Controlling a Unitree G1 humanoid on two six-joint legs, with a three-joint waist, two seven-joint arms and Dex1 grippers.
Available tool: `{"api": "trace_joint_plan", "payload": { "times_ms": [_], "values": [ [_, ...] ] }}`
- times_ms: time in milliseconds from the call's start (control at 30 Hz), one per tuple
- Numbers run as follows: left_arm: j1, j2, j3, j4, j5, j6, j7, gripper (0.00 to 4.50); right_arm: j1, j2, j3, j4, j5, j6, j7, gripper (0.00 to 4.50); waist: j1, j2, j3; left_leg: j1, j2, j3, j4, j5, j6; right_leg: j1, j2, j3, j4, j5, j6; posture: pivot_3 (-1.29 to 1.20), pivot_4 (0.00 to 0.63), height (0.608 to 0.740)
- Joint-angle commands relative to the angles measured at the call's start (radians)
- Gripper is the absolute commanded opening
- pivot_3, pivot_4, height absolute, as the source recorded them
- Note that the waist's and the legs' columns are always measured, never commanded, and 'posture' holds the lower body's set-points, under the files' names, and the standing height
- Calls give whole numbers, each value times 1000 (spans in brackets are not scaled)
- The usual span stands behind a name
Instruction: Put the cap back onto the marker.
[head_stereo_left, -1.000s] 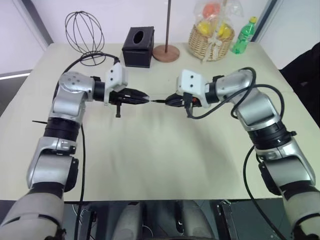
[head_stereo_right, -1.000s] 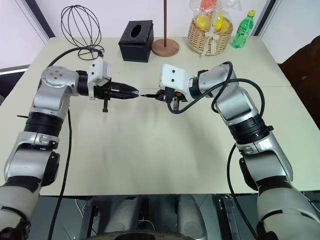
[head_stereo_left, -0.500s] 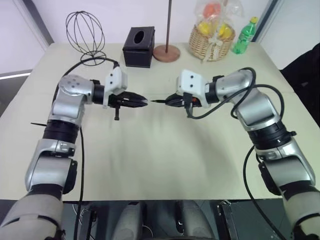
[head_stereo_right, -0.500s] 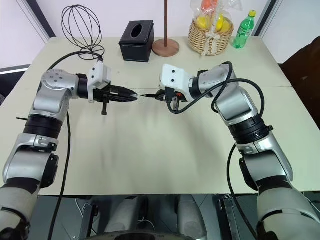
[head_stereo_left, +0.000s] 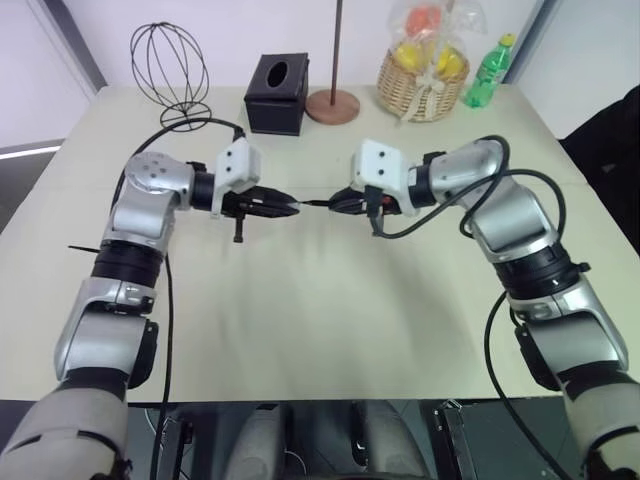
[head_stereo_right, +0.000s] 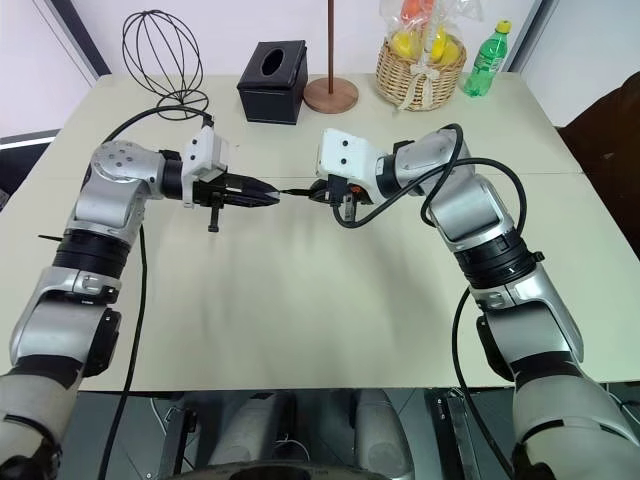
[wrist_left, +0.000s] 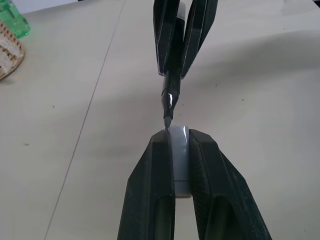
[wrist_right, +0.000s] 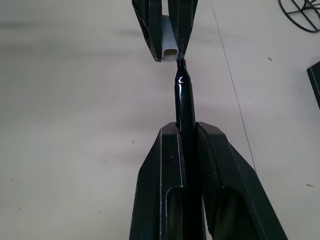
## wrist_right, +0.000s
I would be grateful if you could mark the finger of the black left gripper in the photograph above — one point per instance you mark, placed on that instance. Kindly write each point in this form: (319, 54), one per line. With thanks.
(183, 22)
(150, 27)

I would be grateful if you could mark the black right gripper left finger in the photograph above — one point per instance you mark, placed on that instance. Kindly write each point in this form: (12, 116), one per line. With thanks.
(155, 190)

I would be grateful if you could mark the black marker pen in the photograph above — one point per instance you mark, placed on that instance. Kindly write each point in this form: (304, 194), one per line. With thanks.
(183, 100)

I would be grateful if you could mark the black box with white stitching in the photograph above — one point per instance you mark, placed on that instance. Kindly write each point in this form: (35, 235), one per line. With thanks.
(315, 82)

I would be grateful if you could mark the grey marker cap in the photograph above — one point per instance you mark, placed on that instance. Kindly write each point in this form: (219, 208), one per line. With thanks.
(168, 37)

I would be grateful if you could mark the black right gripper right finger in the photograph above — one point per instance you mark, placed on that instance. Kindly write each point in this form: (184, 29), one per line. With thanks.
(232, 180)

